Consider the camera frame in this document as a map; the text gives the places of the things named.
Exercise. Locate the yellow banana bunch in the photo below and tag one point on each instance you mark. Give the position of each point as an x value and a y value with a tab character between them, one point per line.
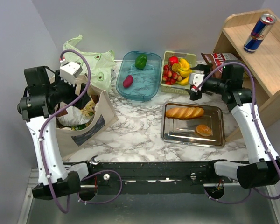
183	69

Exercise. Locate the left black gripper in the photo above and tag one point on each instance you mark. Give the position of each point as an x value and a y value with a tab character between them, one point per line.
82	101

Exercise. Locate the red apple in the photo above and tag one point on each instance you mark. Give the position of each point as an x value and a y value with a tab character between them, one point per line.
173	60

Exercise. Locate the beige canvas tote bag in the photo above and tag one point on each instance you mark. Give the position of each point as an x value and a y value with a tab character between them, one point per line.
70	141

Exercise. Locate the teal transparent plastic container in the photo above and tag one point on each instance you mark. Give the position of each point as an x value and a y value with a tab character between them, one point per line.
145	82

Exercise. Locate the green plastic grocery bag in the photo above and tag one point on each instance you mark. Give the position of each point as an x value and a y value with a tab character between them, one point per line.
100	64

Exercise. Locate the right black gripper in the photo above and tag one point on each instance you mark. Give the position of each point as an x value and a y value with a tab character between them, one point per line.
194	95

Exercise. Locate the wooden shelf unit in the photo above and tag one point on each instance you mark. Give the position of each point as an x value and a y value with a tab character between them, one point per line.
264	64

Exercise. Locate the bread loaf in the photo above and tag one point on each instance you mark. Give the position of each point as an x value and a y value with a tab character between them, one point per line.
184	113

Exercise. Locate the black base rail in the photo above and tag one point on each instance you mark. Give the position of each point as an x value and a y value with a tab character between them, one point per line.
109	178

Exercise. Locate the red bull can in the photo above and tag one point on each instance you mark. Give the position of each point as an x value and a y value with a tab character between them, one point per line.
259	32

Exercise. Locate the brown chip bag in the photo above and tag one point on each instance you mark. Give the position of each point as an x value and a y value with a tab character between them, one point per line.
215	60

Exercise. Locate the glazed donut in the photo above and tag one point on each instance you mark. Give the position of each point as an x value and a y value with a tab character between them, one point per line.
204	130

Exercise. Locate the purple sweet potato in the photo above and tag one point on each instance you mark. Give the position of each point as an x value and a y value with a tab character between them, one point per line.
128	81

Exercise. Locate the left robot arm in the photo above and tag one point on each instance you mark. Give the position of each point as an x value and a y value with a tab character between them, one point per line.
37	107

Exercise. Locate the snack packet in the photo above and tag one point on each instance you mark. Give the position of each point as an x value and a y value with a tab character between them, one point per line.
77	119

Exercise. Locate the metal tray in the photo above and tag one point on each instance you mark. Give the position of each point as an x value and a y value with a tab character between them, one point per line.
184	131

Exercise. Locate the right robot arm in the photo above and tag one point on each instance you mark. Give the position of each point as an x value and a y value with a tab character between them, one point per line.
263	167

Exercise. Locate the green bell pepper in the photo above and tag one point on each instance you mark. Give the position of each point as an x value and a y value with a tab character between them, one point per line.
141	61

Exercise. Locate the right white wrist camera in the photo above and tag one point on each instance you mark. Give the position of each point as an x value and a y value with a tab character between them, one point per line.
195	80

